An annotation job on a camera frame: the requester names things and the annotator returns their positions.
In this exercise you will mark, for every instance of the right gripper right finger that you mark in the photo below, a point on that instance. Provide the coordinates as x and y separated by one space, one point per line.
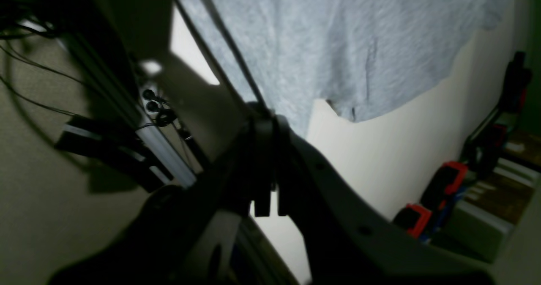
346 241

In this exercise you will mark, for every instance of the grey T-shirt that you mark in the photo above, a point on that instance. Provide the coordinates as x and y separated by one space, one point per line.
366 58

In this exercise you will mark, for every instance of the aluminium frame rail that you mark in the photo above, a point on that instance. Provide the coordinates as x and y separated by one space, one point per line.
99 51

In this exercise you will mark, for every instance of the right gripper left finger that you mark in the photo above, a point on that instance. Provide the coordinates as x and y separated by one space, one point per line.
185 237

